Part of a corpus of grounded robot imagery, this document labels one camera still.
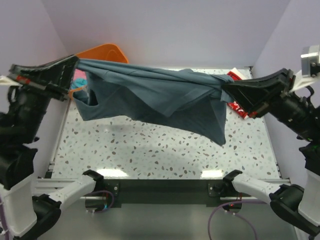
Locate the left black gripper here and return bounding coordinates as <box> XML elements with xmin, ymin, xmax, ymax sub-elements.
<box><xmin>4</xmin><ymin>51</ymin><xmax>77</xmax><ymax>142</ymax></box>

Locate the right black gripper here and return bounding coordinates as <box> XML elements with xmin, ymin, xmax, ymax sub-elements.
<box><xmin>222</xmin><ymin>64</ymin><xmax>320</xmax><ymax>139</ymax></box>

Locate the slate blue t shirt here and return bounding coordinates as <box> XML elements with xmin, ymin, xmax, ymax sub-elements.
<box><xmin>72</xmin><ymin>59</ymin><xmax>233</xmax><ymax>146</ymax></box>

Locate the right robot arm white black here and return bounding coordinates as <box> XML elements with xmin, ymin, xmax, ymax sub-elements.
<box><xmin>222</xmin><ymin>68</ymin><xmax>320</xmax><ymax>237</ymax></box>

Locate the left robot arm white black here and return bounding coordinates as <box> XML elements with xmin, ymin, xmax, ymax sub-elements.
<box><xmin>0</xmin><ymin>55</ymin><xmax>104</xmax><ymax>240</ymax></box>

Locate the pink t shirt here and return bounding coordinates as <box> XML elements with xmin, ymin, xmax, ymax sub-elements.
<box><xmin>73</xmin><ymin>69</ymin><xmax>87</xmax><ymax>79</ymax></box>

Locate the turquoise t shirt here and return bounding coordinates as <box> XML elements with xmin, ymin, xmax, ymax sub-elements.
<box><xmin>71</xmin><ymin>78</ymin><xmax>87</xmax><ymax>90</ymax></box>

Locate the red white folded t shirt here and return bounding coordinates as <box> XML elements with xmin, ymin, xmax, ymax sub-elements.
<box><xmin>227</xmin><ymin>67</ymin><xmax>249</xmax><ymax>120</ymax></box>

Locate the orange plastic basket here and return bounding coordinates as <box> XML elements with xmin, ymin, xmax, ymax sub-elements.
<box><xmin>68</xmin><ymin>43</ymin><xmax>129</xmax><ymax>99</ymax></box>

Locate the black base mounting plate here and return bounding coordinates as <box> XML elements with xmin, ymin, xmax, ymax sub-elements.
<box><xmin>94</xmin><ymin>179</ymin><xmax>240</xmax><ymax>208</ymax></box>

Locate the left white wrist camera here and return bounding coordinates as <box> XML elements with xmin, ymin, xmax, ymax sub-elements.
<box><xmin>0</xmin><ymin>75</ymin><xmax>21</xmax><ymax>87</ymax></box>

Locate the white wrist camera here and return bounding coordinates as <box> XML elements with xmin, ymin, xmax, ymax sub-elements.
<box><xmin>0</xmin><ymin>75</ymin><xmax>21</xmax><ymax>87</ymax></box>
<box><xmin>290</xmin><ymin>44</ymin><xmax>320</xmax><ymax>92</ymax></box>

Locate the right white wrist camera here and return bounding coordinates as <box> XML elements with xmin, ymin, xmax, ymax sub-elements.
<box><xmin>290</xmin><ymin>44</ymin><xmax>320</xmax><ymax>92</ymax></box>

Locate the aluminium frame rail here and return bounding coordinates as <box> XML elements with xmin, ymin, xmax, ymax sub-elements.
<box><xmin>32</xmin><ymin>178</ymin><xmax>76</xmax><ymax>196</ymax></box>

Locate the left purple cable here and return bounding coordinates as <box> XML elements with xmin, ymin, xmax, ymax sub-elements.
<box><xmin>0</xmin><ymin>189</ymin><xmax>116</xmax><ymax>240</ymax></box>

